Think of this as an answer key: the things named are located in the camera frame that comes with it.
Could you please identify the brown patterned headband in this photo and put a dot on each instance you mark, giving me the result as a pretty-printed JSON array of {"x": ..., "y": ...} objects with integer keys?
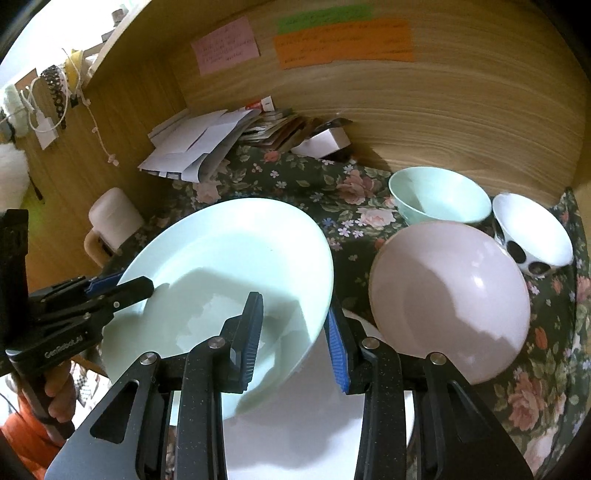
[{"x": 57, "y": 87}]

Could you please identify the stack of booklets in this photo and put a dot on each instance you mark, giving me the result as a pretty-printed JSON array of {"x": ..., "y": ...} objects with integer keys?
[{"x": 277, "y": 127}]

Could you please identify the wooden desk hutch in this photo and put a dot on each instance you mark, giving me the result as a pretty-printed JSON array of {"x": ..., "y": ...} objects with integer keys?
[{"x": 461, "y": 115}]

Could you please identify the pink bowl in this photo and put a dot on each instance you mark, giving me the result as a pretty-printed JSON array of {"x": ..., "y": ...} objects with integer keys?
[{"x": 443, "y": 300}]

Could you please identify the person's left hand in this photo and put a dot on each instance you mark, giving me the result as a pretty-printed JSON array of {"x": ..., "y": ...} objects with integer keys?
[{"x": 62, "y": 385}]

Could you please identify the pile of white papers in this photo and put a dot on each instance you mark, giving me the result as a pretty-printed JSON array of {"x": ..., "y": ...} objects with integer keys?
[{"x": 198, "y": 143}]

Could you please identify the white fluffy headband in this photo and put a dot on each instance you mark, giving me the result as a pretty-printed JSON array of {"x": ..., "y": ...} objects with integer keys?
[{"x": 11, "y": 99}]

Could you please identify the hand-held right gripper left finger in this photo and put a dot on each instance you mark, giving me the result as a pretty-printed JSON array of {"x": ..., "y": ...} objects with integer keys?
[{"x": 251, "y": 341}]

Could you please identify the green sticky note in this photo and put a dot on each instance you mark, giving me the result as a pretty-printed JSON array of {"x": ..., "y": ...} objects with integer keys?
[{"x": 323, "y": 21}]

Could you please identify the white charger adapter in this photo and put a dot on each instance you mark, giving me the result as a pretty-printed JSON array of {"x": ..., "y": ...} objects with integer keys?
[{"x": 46, "y": 129}]

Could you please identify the mint green bowl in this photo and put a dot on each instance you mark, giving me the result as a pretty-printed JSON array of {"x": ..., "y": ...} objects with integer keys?
[{"x": 438, "y": 198}]

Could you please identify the white plate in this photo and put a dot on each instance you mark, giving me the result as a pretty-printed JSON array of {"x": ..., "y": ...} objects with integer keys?
[{"x": 295, "y": 415}]

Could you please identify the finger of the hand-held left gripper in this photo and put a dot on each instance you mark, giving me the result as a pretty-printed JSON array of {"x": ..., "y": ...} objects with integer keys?
[
  {"x": 136, "y": 288},
  {"x": 104, "y": 282}
]

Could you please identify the dark floral tablecloth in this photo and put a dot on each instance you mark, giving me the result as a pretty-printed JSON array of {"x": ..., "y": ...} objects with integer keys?
[{"x": 300, "y": 184}]

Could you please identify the yellow cloth item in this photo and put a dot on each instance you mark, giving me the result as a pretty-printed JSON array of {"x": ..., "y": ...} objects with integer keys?
[{"x": 74, "y": 62}]

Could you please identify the white fluffy pom-pom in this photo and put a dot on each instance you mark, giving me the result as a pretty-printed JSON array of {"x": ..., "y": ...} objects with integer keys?
[{"x": 11, "y": 170}]

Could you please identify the orange sticky note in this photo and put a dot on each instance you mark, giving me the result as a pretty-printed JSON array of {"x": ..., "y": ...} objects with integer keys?
[{"x": 341, "y": 44}]

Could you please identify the pink sticky note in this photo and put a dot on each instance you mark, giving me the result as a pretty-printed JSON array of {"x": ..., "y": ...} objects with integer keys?
[{"x": 226, "y": 44}]

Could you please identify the small white box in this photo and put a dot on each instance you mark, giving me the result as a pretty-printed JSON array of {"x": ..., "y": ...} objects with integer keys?
[{"x": 323, "y": 141}]

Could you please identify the person's left forearm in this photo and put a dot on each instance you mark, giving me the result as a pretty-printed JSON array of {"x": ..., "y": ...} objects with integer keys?
[{"x": 23, "y": 429}]

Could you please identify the red and white tube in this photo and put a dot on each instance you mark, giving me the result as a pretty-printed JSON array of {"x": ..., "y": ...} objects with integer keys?
[{"x": 261, "y": 104}]

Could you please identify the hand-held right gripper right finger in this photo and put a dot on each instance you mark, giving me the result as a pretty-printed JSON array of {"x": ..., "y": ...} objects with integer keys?
[{"x": 337, "y": 350}]

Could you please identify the beige cup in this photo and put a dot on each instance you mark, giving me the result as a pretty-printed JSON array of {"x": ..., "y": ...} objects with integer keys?
[{"x": 113, "y": 217}]

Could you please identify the white black-spotted bowl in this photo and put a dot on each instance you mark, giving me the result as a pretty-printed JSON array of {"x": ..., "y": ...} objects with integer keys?
[{"x": 531, "y": 230}]

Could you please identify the mint green plate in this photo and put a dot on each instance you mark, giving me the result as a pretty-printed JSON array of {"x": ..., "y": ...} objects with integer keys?
[{"x": 221, "y": 258}]

